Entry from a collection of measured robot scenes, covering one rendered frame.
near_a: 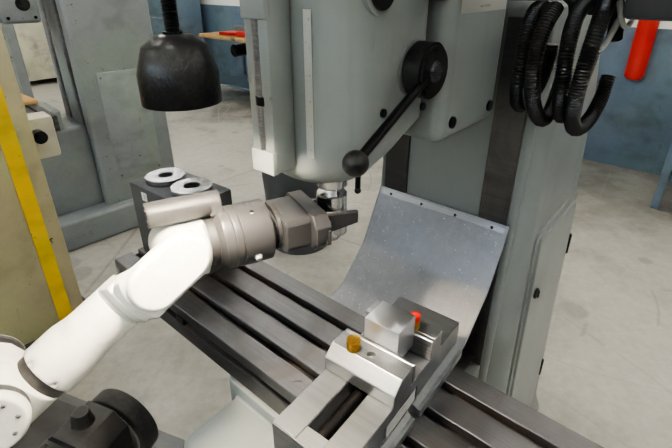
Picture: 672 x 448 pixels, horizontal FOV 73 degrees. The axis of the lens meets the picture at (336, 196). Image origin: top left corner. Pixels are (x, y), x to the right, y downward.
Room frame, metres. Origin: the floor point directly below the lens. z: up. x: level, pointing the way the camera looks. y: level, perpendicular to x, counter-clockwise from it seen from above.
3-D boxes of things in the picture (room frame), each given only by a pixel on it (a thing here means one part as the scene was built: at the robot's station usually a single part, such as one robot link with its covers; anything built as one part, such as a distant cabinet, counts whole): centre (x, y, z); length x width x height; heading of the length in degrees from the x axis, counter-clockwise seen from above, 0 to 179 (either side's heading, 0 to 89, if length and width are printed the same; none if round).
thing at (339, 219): (0.60, -0.01, 1.23); 0.06 x 0.02 x 0.03; 118
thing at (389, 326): (0.55, -0.08, 1.06); 0.06 x 0.05 x 0.06; 53
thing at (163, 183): (0.95, 0.36, 1.05); 0.22 x 0.12 x 0.20; 52
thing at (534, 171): (1.09, -0.39, 0.78); 0.50 x 0.46 x 1.56; 140
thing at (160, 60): (0.42, 0.14, 1.49); 0.07 x 0.07 x 0.06
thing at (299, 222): (0.58, 0.09, 1.23); 0.13 x 0.12 x 0.10; 28
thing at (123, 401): (0.82, 0.57, 0.50); 0.20 x 0.05 x 0.20; 69
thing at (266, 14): (0.54, 0.08, 1.45); 0.04 x 0.04 x 0.21; 50
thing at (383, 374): (0.50, -0.05, 1.04); 0.12 x 0.06 x 0.04; 53
